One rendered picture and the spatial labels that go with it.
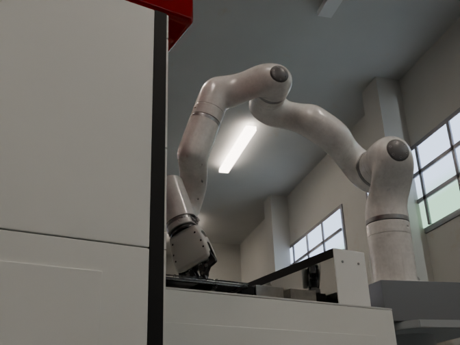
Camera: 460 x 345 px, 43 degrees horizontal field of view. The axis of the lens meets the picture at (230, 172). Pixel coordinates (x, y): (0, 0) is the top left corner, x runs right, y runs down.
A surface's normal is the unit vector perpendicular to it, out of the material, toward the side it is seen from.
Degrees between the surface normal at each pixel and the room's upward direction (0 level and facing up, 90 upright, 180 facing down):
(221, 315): 90
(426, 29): 180
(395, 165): 124
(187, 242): 90
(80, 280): 90
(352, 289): 90
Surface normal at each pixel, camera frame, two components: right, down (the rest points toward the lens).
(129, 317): 0.51, -0.36
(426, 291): 0.27, -0.40
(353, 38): 0.04, 0.91
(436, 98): -0.96, -0.07
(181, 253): -0.44, -0.30
